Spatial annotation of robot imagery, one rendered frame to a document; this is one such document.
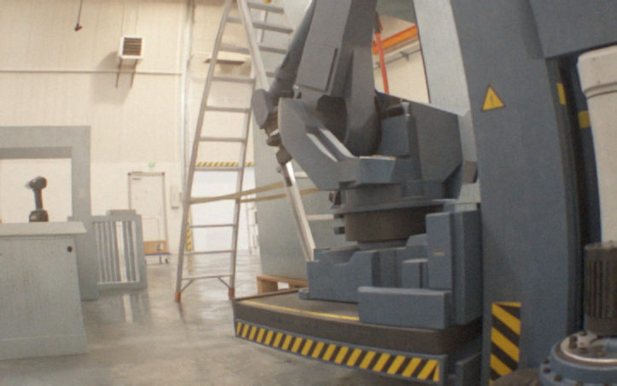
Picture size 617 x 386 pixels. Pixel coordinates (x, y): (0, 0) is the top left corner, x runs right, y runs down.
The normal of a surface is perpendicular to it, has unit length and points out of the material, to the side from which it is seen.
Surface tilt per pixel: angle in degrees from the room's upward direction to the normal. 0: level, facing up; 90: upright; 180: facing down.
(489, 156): 90
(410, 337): 90
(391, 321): 90
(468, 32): 90
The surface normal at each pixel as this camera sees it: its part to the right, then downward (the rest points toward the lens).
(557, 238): -0.75, 0.00
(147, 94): 0.54, -0.10
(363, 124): 0.66, 0.09
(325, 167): -0.32, -0.05
